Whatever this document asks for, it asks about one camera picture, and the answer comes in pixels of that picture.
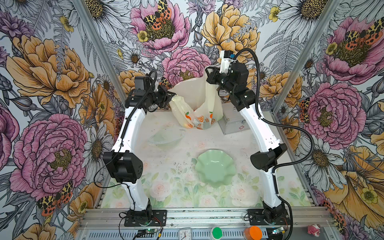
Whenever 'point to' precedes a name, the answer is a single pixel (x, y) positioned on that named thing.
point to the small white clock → (185, 234)
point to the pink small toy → (314, 229)
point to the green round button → (217, 233)
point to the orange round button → (252, 233)
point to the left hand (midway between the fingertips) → (177, 97)
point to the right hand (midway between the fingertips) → (204, 71)
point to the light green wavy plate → (216, 167)
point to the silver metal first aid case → (232, 121)
